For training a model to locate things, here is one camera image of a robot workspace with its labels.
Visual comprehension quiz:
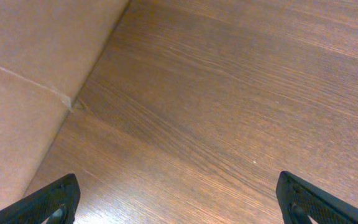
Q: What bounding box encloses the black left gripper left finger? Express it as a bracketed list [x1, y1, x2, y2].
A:
[0, 174, 81, 224]

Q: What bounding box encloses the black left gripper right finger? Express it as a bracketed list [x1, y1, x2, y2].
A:
[276, 171, 358, 224]

